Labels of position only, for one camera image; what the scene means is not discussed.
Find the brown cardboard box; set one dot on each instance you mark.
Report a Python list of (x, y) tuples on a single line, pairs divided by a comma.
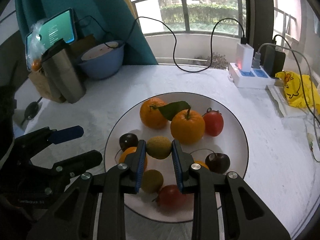
[(45, 87)]

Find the red cherry tomato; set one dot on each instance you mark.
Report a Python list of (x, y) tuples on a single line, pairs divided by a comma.
[(214, 122), (170, 198)]

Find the orange with green leaf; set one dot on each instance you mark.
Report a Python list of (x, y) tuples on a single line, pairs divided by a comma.
[(155, 113)]

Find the steel tumbler black lid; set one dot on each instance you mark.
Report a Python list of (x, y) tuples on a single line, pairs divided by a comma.
[(59, 69)]

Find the large orange with stem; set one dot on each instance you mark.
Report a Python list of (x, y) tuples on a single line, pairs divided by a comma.
[(187, 127)]

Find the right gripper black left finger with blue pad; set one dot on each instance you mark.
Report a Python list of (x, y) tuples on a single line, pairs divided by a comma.
[(93, 206)]

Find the teal curtain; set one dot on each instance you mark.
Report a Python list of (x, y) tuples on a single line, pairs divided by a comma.
[(105, 19)]

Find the white plate black rim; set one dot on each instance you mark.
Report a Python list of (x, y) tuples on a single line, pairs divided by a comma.
[(232, 141)]

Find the black round mouse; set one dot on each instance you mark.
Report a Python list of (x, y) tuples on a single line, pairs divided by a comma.
[(31, 111)]

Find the oval orange kumquat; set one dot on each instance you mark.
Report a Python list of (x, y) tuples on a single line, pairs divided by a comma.
[(128, 151), (201, 163)]

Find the white power strip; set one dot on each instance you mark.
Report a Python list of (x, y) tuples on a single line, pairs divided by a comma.
[(256, 78)]

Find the dark cherry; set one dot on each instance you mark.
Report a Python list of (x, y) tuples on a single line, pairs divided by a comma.
[(128, 140), (217, 162)]

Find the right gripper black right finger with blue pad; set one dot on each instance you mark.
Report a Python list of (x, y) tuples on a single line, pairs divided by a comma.
[(245, 215)]

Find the plastic bag with fruit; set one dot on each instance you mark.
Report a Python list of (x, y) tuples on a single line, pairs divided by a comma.
[(36, 42)]

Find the blue bowl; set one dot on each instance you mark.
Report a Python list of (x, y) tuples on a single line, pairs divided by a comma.
[(104, 60)]

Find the white charger with black cable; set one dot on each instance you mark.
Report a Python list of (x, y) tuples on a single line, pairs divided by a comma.
[(245, 56)]

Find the greenish small citrus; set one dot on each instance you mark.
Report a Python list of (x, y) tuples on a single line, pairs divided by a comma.
[(152, 181), (158, 147)]

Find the yellow plastic bag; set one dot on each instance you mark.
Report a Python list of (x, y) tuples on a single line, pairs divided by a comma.
[(299, 90)]

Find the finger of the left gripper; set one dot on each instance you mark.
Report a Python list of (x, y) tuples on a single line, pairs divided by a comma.
[(77, 165), (67, 134)]

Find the black power adapter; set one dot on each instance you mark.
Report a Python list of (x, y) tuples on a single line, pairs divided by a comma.
[(273, 61)]

